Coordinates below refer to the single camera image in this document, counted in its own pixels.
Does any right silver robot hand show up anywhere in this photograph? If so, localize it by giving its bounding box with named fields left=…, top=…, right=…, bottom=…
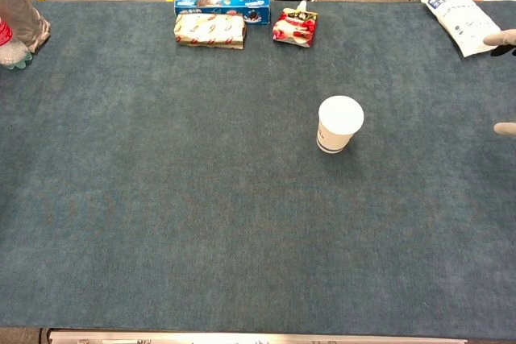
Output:
left=482, top=28, right=516, bottom=138

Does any white paper cup blue stripe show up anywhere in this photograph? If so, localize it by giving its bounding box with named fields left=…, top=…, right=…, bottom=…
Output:
left=315, top=95, right=365, bottom=155

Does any red white snack bag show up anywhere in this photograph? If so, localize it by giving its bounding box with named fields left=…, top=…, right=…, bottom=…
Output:
left=272, top=0, right=319, bottom=48

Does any white bag blue print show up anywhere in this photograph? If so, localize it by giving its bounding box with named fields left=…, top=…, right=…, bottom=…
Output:
left=420, top=0, right=505, bottom=58

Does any cream snack pack red print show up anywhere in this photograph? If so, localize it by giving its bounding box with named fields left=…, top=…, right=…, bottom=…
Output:
left=173, top=12, right=247, bottom=51

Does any blue felt table cloth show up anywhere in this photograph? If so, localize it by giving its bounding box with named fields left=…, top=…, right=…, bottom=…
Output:
left=0, top=0, right=516, bottom=340

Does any clear crumpled plastic bottle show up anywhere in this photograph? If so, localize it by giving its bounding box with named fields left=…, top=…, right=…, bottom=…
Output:
left=0, top=0, right=52, bottom=53

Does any clear bottle red label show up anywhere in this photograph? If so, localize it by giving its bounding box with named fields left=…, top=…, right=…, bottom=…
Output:
left=0, top=17, right=33, bottom=71

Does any silver metal table rail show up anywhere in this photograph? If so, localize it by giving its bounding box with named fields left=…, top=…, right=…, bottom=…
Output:
left=48, top=328, right=468, bottom=344

